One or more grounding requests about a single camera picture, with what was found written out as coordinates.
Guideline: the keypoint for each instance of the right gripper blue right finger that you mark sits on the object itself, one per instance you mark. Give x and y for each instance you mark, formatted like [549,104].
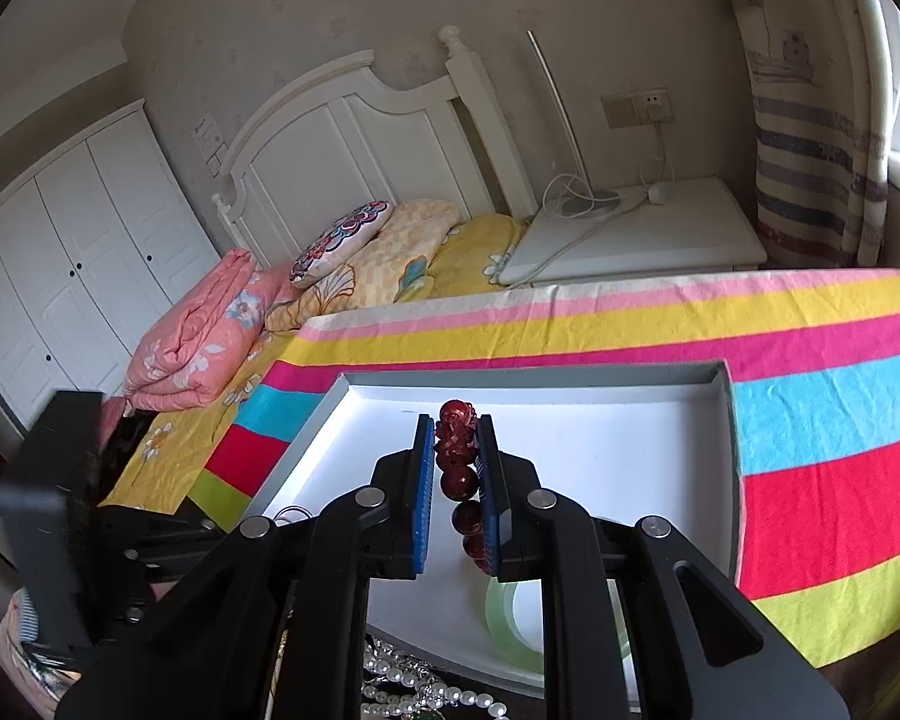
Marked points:
[508,528]

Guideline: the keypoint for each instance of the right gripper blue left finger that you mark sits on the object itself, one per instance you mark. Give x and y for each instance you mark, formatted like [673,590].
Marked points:
[398,546]

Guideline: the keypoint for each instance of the green jade bangle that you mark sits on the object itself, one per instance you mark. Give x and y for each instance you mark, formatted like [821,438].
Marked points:
[514,619]

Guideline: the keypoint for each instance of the grey jewelry tray box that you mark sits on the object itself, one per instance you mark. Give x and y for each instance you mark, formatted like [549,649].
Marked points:
[624,441]

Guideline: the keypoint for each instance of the yellow bed sheet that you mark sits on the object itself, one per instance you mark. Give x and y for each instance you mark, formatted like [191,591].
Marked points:
[166,461]

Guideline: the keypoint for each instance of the patterned round pillow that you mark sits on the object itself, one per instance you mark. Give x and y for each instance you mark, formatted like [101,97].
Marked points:
[340,240]

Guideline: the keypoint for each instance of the pink folded quilt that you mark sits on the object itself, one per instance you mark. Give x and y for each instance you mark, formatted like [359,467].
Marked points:
[188,356]

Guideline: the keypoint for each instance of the white wardrobe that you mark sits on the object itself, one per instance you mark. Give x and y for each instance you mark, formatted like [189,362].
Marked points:
[97,242]

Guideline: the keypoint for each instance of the white bedside table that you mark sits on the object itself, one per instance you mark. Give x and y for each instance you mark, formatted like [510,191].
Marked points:
[674,228]

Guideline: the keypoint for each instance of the striped colourful table cloth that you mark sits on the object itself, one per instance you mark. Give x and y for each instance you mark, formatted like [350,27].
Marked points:
[814,362]

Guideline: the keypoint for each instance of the white bed headboard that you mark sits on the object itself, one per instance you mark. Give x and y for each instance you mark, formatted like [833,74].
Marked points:
[338,137]

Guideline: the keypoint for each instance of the white standing lamp rod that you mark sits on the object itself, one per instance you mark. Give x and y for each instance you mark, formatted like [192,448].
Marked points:
[561,110]

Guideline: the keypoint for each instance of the striped curtain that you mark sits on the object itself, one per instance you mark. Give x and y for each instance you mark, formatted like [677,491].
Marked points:
[820,76]

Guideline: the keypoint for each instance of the wall power socket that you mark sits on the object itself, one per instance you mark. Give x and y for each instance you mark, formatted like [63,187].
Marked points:
[626,110]

